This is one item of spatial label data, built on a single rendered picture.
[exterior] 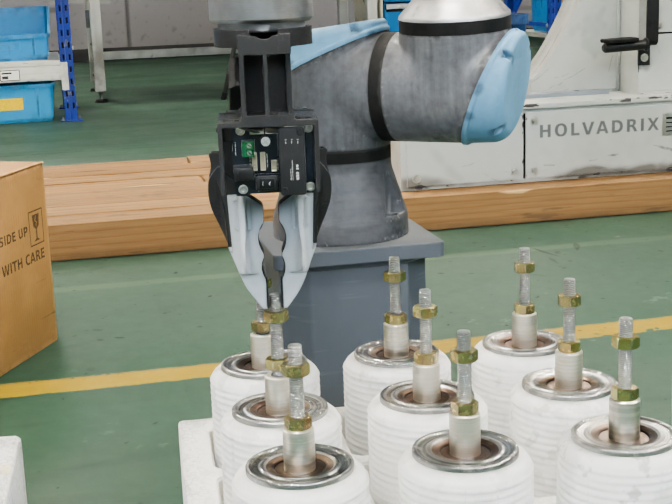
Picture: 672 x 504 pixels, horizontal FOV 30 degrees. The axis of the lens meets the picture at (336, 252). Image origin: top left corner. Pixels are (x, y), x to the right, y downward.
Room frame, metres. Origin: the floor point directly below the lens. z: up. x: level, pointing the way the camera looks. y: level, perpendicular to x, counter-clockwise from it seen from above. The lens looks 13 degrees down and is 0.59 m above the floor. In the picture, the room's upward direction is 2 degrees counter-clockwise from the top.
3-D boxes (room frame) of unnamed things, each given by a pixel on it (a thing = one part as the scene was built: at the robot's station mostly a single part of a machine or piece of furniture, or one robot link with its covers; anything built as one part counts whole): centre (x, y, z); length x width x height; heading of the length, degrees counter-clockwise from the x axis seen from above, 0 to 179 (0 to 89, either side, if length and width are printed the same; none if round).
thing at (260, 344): (1.05, 0.07, 0.26); 0.02 x 0.02 x 0.03
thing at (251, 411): (0.93, 0.05, 0.25); 0.08 x 0.08 x 0.01
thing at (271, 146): (0.91, 0.05, 0.49); 0.09 x 0.08 x 0.12; 4
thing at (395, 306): (1.07, -0.05, 0.30); 0.01 x 0.01 x 0.08
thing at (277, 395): (0.93, 0.05, 0.26); 0.02 x 0.02 x 0.03
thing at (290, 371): (0.82, 0.03, 0.32); 0.02 x 0.02 x 0.01; 84
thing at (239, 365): (1.05, 0.07, 0.25); 0.08 x 0.08 x 0.01
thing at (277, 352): (0.93, 0.05, 0.31); 0.01 x 0.01 x 0.08
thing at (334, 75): (1.37, -0.01, 0.47); 0.13 x 0.12 x 0.14; 66
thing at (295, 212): (0.92, 0.03, 0.38); 0.06 x 0.03 x 0.09; 4
